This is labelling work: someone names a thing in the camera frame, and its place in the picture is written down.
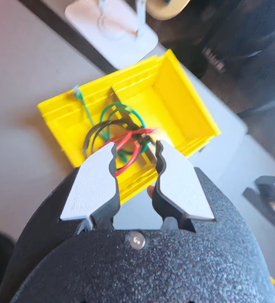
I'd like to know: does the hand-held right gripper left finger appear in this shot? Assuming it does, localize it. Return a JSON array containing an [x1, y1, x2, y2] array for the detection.
[[60, 142, 121, 233]]

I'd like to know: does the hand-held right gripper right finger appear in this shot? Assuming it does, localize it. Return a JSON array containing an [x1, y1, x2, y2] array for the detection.
[[152, 140, 216, 233]]

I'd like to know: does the black ethernet cable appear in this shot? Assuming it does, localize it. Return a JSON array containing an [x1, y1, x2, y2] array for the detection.
[[83, 118, 152, 171]]

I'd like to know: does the red ethernet cable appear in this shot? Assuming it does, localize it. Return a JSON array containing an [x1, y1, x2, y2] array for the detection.
[[100, 128, 158, 177]]

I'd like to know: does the yellow plastic bin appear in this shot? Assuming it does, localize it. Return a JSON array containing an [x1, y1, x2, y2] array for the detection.
[[37, 49, 221, 205]]

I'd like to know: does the green ethernet cable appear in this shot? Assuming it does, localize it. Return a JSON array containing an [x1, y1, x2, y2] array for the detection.
[[72, 84, 152, 164]]

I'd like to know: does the black device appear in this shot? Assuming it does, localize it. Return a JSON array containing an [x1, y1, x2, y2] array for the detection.
[[242, 176, 275, 237]]

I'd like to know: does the instruction sheet on stand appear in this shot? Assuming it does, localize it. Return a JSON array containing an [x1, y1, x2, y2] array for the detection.
[[64, 0, 159, 69]]

